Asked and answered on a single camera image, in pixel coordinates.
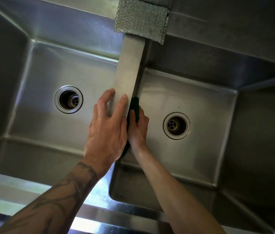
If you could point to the person's left hand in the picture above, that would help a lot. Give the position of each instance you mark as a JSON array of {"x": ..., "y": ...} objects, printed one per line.
[{"x": 105, "y": 138}]

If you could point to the person's right hand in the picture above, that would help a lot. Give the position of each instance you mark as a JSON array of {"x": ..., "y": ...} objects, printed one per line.
[{"x": 138, "y": 136}]

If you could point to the green scouring cloth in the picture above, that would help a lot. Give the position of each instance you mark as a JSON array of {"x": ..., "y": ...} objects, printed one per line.
[{"x": 134, "y": 104}]

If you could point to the stainless steel sink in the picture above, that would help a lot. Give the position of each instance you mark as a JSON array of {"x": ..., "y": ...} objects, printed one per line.
[
  {"x": 201, "y": 99},
  {"x": 42, "y": 124}
]

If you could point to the person's right forearm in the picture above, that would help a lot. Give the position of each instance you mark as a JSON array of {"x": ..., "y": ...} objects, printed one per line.
[{"x": 176, "y": 199}]

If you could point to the basin drain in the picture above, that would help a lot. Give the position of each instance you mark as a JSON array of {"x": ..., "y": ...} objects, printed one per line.
[
  {"x": 176, "y": 125},
  {"x": 68, "y": 99}
]

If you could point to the silver scouring sponge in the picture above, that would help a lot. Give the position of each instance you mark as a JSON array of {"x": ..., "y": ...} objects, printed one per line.
[{"x": 142, "y": 19}]

